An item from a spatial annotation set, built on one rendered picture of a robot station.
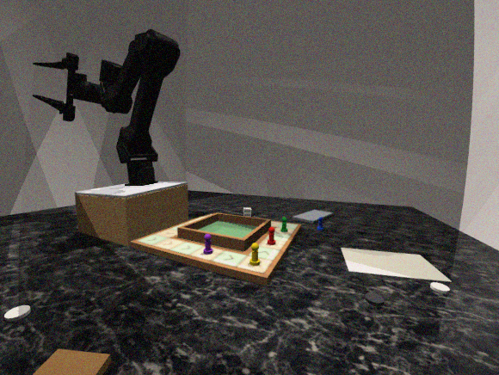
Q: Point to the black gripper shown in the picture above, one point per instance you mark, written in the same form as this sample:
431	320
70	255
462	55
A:
82	90

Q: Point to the olive yellow pawn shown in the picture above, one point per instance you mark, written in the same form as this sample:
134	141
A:
254	261

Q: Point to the red pawn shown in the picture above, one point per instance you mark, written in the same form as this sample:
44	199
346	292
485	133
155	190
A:
271	240

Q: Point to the white flat disc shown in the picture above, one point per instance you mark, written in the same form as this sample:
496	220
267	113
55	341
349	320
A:
440	288
17	313

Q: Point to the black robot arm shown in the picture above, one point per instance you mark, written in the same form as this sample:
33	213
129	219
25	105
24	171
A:
151	57

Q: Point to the green game pawn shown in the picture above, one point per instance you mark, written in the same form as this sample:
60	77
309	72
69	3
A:
284	229

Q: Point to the purple pawn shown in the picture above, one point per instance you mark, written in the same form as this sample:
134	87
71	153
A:
208	250

